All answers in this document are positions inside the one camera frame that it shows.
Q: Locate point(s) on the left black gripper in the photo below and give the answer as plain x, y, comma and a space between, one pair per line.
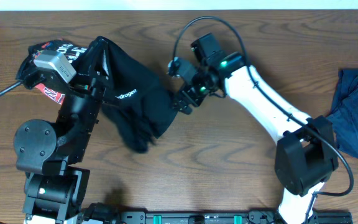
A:
96, 72

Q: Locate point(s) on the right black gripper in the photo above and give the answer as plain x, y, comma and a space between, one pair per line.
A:
186, 90

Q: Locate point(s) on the black Hydrogen t-shirt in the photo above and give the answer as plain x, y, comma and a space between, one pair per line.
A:
137, 102

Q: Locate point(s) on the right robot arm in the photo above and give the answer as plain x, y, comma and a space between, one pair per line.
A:
305, 156

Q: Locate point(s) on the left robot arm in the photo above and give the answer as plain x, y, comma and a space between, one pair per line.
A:
47, 152

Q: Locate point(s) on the folded black printed shirt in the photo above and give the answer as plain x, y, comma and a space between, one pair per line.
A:
66, 47

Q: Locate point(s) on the folded red printed shirt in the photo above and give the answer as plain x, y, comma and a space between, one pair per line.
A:
50, 93

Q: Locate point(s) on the navy blue crumpled garment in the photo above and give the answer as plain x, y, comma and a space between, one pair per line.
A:
344, 112

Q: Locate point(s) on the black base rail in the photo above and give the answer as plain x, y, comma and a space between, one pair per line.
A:
101, 213

